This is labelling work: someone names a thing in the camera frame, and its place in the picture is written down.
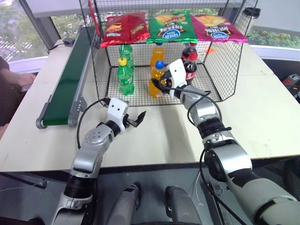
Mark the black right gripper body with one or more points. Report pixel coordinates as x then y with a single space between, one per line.
167 80

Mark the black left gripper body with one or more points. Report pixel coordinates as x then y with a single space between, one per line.
128 120

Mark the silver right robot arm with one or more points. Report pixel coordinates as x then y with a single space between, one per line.
234 161

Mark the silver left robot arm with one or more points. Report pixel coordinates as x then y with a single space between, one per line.
90 150

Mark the green conveyor belt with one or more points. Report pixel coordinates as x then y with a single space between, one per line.
68 77

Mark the person bare hand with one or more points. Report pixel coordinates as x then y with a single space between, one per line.
26 79

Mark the orange soda bottle blue cap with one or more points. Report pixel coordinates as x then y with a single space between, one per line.
155 77
157 54

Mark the cola bottle red cap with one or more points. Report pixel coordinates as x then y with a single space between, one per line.
191 70
187 50

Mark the green soda bottle yellow cap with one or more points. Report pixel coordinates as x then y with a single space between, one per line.
126 79

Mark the green chip bag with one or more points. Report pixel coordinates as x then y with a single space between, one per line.
172 25

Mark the orange floor marker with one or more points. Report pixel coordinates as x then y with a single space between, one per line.
211 50

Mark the red chip bag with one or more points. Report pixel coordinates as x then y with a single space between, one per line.
126 28

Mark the magenta chip bag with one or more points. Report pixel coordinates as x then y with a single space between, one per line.
218 28

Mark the black power adapter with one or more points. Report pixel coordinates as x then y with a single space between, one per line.
68 41

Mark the white tumbler black lid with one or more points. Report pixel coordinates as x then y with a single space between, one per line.
249 20

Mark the person dark clothed body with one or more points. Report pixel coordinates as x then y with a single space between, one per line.
5 98

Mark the red power tool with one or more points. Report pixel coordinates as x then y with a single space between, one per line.
292 85

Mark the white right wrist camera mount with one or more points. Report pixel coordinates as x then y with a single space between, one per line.
177 71

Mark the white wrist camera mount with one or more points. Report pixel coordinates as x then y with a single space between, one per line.
116 112
177 71

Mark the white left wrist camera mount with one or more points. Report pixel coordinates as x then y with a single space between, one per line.
116 112

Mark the grey table bracket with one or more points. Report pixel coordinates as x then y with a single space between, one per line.
42 184

